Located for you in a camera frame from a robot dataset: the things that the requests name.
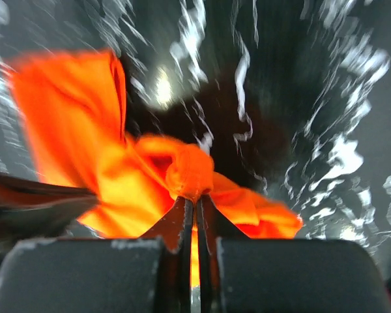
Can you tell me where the orange t shirt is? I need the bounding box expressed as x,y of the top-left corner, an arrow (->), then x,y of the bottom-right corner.
6,48 -> 304,288

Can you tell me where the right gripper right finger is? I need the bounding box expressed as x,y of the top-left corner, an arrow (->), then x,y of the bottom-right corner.
196,195 -> 248,313

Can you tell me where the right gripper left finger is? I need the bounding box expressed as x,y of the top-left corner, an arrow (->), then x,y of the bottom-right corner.
140,197 -> 194,312

